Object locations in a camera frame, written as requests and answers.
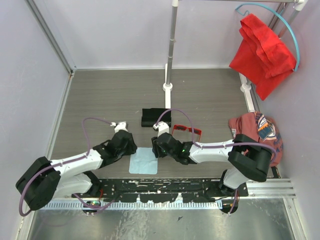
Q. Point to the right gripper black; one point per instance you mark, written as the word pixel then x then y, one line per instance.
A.
pixel 156 149

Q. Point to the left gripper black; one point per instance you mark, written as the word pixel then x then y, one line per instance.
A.
pixel 133 147

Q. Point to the red sunglasses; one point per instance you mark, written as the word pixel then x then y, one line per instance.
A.
pixel 179 127

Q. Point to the light blue cleaning cloth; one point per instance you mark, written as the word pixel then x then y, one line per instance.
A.
pixel 143 162

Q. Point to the black sunglasses case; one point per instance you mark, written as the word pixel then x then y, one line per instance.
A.
pixel 150 116

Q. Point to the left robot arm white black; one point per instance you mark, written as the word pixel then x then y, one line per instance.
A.
pixel 65 167

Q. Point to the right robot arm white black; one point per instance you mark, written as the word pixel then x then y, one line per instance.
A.
pixel 250 160

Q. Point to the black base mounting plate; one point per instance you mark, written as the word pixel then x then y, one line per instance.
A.
pixel 154 190

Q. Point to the white rack foot right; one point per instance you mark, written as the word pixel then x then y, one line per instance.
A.
pixel 246 89

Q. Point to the faded red printed t-shirt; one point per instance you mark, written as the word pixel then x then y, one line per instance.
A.
pixel 261 128

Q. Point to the red cloth on hanger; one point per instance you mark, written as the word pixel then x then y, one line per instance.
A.
pixel 262 57

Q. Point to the silver garment rack pole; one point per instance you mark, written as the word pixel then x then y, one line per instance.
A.
pixel 300 4

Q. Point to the teal clothes hanger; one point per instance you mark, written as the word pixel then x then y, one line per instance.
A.
pixel 287 25

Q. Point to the silver right rack pole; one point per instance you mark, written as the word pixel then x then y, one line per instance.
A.
pixel 289 12

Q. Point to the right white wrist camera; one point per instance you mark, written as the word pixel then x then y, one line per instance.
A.
pixel 161 128

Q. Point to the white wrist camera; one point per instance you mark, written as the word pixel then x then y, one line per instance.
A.
pixel 161 128
pixel 120 126

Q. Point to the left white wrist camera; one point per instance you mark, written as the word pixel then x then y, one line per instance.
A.
pixel 120 126

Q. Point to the aluminium frame rail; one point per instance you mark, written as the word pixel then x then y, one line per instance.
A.
pixel 51 37

